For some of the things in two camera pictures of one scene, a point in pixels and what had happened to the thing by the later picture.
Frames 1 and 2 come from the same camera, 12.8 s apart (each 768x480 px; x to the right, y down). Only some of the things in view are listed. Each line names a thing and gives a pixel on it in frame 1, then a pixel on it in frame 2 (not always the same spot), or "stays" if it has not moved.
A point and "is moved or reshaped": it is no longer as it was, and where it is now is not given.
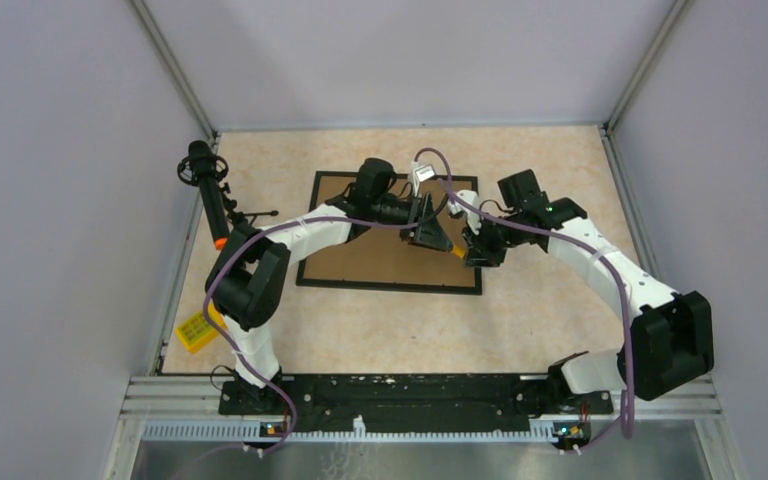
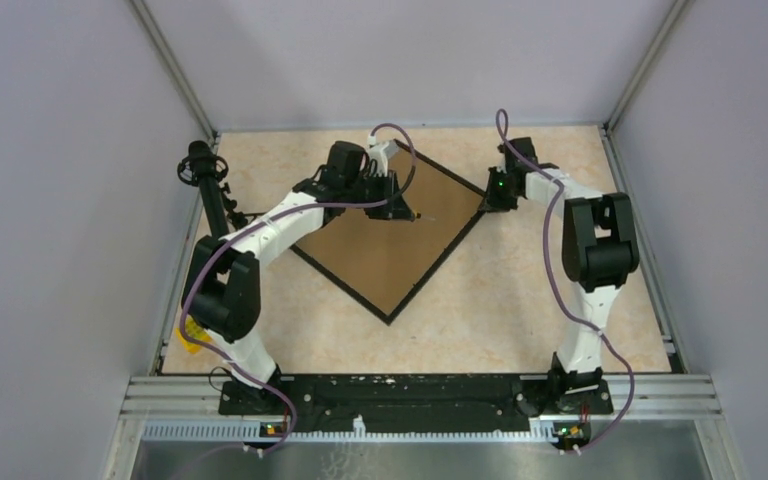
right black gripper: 478,251 → 491,204
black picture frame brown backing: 380,257 is moved or reshaped
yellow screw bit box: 196,331 stays
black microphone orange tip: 204,169 stays
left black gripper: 428,233 → 397,209
